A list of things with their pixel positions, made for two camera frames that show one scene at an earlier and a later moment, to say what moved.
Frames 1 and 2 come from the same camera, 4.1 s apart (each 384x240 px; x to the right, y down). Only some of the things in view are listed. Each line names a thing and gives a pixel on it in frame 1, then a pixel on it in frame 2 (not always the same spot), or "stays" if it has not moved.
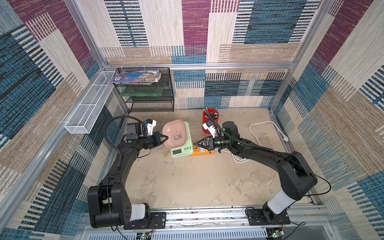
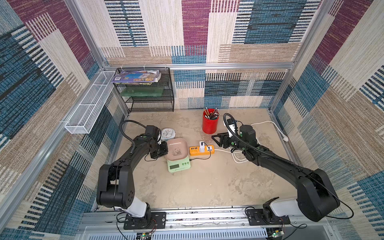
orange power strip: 196,151 stays
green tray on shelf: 142,91 stays
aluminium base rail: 307,223 stays
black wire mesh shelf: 140,97 stays
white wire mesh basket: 84,116 stays
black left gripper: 156,136 to 165,150
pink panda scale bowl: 176,131 to 178,149
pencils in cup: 215,114 stays
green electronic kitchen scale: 187,149 to 174,166
